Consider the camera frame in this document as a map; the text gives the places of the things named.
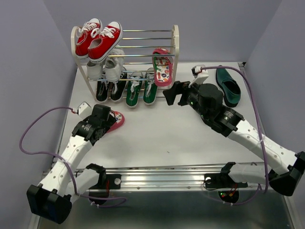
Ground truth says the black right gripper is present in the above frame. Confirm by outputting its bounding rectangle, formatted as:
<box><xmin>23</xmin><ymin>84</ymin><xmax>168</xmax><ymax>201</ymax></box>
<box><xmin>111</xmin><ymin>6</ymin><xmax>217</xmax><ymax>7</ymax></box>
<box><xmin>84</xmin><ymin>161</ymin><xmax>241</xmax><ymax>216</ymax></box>
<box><xmin>162</xmin><ymin>78</ymin><xmax>210</xmax><ymax>120</ymax></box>

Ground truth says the pink slide sandal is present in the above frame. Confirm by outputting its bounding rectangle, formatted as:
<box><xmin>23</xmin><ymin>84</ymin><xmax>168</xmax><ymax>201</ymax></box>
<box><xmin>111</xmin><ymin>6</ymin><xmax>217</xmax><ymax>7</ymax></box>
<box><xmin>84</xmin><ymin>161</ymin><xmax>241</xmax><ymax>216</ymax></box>
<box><xmin>152</xmin><ymin>48</ymin><xmax>173</xmax><ymax>87</ymax></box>
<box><xmin>106</xmin><ymin>110</ymin><xmax>125</xmax><ymax>133</ymax></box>

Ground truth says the green canvas sneaker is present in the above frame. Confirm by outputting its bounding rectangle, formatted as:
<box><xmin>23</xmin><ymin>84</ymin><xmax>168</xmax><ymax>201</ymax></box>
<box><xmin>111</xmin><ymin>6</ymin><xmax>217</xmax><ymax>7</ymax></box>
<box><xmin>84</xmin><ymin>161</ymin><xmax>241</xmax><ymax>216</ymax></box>
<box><xmin>143</xmin><ymin>68</ymin><xmax>158</xmax><ymax>105</ymax></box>
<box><xmin>126</xmin><ymin>72</ymin><xmax>143</xmax><ymax>108</ymax></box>

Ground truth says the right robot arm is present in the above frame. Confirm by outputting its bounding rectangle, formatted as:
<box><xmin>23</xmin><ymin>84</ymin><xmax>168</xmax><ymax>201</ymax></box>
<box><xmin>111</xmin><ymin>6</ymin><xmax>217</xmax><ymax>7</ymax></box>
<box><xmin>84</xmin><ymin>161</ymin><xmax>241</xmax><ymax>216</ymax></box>
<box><xmin>163</xmin><ymin>81</ymin><xmax>305</xmax><ymax>196</ymax></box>

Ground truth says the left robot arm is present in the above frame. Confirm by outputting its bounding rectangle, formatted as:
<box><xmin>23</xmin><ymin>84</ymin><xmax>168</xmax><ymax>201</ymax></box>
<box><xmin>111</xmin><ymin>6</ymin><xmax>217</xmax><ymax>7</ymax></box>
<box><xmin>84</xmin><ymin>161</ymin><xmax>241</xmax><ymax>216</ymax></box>
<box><xmin>26</xmin><ymin>103</ymin><xmax>116</xmax><ymax>224</ymax></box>

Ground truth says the cream shoe rack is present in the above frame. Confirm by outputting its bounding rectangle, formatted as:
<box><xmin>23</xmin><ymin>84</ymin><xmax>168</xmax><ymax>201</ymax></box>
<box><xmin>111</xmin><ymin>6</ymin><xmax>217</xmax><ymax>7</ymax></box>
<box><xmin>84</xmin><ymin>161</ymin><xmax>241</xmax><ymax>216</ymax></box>
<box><xmin>71</xmin><ymin>25</ymin><xmax>180</xmax><ymax>102</ymax></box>

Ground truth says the black sneaker left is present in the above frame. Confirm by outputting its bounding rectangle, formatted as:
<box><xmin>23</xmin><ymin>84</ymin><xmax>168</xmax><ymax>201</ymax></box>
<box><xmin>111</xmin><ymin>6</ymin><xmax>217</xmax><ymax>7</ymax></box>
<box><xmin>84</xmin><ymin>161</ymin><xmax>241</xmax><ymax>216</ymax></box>
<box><xmin>96</xmin><ymin>81</ymin><xmax>109</xmax><ymax>103</ymax></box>

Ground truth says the black sneaker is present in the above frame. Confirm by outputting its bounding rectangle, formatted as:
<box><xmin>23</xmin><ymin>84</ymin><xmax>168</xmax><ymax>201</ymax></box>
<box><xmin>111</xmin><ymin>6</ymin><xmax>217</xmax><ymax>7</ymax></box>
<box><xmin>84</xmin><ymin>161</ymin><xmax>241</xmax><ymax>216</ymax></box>
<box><xmin>96</xmin><ymin>81</ymin><xmax>109</xmax><ymax>103</ymax></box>
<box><xmin>108</xmin><ymin>72</ymin><xmax>127</xmax><ymax>103</ymax></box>

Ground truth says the dark green loafer far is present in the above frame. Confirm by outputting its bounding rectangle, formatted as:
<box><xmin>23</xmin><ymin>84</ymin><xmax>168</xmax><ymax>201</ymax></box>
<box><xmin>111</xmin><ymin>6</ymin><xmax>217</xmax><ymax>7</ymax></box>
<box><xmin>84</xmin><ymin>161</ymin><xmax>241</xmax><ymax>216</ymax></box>
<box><xmin>215</xmin><ymin>68</ymin><xmax>241</xmax><ymax>108</ymax></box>

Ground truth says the black sneaker right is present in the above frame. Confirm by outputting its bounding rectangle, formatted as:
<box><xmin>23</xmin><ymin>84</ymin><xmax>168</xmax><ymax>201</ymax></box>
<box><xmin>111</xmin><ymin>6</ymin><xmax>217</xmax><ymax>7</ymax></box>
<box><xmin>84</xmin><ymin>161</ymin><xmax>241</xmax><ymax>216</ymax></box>
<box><xmin>108</xmin><ymin>72</ymin><xmax>127</xmax><ymax>103</ymax></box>

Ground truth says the white sneaker left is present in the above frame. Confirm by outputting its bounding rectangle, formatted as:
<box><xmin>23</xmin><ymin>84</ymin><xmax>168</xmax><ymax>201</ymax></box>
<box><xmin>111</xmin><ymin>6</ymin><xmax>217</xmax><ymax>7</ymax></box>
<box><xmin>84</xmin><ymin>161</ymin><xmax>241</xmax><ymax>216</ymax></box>
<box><xmin>86</xmin><ymin>61</ymin><xmax>105</xmax><ymax>80</ymax></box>

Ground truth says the white sneaker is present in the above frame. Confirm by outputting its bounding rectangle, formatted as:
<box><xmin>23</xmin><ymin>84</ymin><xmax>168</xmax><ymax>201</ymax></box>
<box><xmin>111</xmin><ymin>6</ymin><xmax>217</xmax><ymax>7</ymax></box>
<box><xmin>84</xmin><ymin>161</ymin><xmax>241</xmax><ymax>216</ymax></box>
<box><xmin>104</xmin><ymin>49</ymin><xmax>125</xmax><ymax>83</ymax></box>
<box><xmin>86</xmin><ymin>61</ymin><xmax>105</xmax><ymax>80</ymax></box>

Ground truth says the white sneaker right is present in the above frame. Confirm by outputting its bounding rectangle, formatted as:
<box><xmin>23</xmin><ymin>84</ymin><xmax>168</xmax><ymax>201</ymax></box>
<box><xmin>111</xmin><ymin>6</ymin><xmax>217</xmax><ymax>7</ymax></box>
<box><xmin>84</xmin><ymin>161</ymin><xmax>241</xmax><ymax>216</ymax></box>
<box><xmin>104</xmin><ymin>49</ymin><xmax>125</xmax><ymax>83</ymax></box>

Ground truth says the red sneaker left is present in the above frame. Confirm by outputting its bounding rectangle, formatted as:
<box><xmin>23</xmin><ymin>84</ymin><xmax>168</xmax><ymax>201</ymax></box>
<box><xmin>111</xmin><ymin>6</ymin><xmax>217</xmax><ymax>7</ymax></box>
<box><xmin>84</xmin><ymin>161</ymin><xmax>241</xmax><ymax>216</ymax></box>
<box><xmin>75</xmin><ymin>18</ymin><xmax>102</xmax><ymax>59</ymax></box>

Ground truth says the red sneaker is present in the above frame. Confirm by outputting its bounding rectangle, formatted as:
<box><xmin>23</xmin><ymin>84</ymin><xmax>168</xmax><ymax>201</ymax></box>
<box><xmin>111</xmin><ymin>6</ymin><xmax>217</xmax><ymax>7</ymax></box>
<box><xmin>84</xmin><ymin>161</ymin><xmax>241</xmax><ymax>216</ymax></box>
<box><xmin>75</xmin><ymin>18</ymin><xmax>102</xmax><ymax>59</ymax></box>
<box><xmin>88</xmin><ymin>21</ymin><xmax>123</xmax><ymax>63</ymax></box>

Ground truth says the red sneaker right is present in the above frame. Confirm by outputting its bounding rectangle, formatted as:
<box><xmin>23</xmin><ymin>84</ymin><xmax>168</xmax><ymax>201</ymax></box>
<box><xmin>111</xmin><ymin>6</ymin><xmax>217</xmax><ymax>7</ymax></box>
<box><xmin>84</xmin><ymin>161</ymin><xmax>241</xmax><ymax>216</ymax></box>
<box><xmin>88</xmin><ymin>21</ymin><xmax>123</xmax><ymax>63</ymax></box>

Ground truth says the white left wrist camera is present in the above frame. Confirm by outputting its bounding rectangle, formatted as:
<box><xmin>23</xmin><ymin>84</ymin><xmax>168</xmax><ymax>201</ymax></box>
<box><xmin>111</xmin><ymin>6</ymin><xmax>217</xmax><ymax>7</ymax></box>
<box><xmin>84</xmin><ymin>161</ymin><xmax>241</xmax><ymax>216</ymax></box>
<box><xmin>77</xmin><ymin>101</ymin><xmax>92</xmax><ymax>119</ymax></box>

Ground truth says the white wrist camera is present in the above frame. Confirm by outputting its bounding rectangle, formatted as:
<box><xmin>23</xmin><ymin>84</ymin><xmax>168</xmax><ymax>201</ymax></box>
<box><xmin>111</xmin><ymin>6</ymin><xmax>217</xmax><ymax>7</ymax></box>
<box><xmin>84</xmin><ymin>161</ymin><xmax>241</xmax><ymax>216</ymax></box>
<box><xmin>189</xmin><ymin>65</ymin><xmax>209</xmax><ymax>87</ymax></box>
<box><xmin>77</xmin><ymin>101</ymin><xmax>92</xmax><ymax>119</ymax></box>

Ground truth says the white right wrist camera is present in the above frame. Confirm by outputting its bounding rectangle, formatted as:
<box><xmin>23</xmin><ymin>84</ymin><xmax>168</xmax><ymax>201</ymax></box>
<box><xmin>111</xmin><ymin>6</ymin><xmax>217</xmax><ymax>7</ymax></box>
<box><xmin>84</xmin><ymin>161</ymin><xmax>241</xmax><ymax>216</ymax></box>
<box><xmin>189</xmin><ymin>65</ymin><xmax>209</xmax><ymax>87</ymax></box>

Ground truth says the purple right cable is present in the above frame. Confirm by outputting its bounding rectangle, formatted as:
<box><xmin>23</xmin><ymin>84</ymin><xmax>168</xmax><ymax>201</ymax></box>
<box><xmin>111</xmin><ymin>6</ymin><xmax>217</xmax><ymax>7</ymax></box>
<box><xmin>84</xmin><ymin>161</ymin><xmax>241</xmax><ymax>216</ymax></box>
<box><xmin>193</xmin><ymin>65</ymin><xmax>270</xmax><ymax>207</ymax></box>

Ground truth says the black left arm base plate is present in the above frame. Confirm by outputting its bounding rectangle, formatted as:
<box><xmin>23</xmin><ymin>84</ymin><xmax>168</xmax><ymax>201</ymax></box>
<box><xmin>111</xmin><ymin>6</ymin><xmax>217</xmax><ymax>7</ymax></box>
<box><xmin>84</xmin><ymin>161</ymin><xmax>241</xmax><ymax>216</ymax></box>
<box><xmin>94</xmin><ymin>174</ymin><xmax>121</xmax><ymax>190</ymax></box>

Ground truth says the aluminium table edge rail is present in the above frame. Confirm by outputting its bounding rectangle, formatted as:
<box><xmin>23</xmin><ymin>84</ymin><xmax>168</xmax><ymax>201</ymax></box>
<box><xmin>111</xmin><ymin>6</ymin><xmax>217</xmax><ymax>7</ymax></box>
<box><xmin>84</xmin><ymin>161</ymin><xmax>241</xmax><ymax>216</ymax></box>
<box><xmin>38</xmin><ymin>164</ymin><xmax>270</xmax><ymax>193</ymax></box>

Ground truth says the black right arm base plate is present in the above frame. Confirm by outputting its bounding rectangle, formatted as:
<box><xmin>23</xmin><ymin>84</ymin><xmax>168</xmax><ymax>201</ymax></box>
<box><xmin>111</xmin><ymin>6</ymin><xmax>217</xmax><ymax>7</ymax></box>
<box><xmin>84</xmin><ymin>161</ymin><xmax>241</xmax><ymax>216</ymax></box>
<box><xmin>204</xmin><ymin>162</ymin><xmax>248</xmax><ymax>189</ymax></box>

